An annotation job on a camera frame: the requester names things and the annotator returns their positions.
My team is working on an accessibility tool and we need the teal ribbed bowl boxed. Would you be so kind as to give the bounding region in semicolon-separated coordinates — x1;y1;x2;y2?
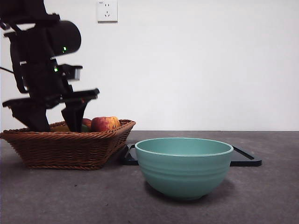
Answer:
135;137;235;201

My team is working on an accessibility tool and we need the red and yellow apple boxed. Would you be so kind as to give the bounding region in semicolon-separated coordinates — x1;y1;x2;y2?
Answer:
91;116;121;133

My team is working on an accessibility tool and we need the brown wicker basket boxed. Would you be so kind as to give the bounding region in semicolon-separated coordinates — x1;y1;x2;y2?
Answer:
0;119;136;171

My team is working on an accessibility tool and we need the dark rectangular tray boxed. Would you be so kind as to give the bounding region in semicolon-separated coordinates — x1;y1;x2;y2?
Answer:
120;144;262;168

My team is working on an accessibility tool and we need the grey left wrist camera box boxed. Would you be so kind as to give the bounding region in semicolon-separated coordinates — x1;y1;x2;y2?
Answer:
58;64;83;81

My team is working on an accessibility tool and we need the white wall socket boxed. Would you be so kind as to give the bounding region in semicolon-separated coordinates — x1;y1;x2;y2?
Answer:
97;0;119;24

